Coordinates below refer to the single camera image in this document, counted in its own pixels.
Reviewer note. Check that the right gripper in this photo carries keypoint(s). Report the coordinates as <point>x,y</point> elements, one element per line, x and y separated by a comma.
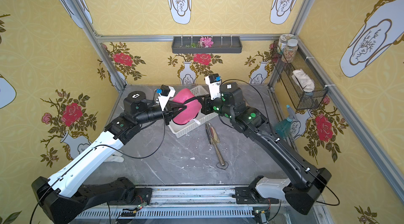
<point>204,105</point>

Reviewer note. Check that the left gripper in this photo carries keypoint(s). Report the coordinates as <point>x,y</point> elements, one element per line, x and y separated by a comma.
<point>168,112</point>

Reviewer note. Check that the pink mesh laundry bag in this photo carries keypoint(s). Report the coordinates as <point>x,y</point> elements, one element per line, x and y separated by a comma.
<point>193,107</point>

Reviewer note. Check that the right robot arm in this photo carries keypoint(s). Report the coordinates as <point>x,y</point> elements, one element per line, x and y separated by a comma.
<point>304,183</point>

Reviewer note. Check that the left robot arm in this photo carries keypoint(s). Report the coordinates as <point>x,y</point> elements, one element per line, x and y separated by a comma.
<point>63,196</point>

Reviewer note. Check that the white plastic basket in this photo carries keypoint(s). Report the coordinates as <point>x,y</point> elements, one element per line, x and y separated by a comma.
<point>181,130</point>

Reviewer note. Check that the pink artificial flower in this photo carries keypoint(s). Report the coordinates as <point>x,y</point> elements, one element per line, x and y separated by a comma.
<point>206,42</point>

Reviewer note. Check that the white crumpled cloth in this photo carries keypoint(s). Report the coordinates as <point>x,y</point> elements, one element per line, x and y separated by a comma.
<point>114,159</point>

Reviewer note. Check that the teal spray bottle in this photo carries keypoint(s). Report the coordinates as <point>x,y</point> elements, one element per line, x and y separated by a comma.
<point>283,128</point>

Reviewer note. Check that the grain filled jar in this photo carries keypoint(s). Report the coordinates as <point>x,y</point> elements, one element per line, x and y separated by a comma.
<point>290,51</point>

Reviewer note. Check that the white lid jar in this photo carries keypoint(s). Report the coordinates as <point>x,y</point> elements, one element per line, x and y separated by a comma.
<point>283,40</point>

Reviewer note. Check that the beige cloth in basket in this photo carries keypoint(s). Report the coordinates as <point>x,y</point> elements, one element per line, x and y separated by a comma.
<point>303,81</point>

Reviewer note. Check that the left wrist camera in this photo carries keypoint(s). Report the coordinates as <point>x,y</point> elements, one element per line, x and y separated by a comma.
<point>164,94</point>

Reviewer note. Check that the grey wall shelf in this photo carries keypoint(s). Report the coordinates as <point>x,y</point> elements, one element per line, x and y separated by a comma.
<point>222,44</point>

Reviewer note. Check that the aluminium mounting rail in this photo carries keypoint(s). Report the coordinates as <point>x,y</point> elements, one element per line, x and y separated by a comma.
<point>221,195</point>

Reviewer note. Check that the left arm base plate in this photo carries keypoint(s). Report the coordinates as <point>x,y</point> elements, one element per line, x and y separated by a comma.
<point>140,195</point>

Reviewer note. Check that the black wire wall basket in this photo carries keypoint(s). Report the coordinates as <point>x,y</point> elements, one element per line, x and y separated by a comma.
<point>283,73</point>

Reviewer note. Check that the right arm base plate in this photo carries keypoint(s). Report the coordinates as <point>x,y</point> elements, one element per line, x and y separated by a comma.
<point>246,195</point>

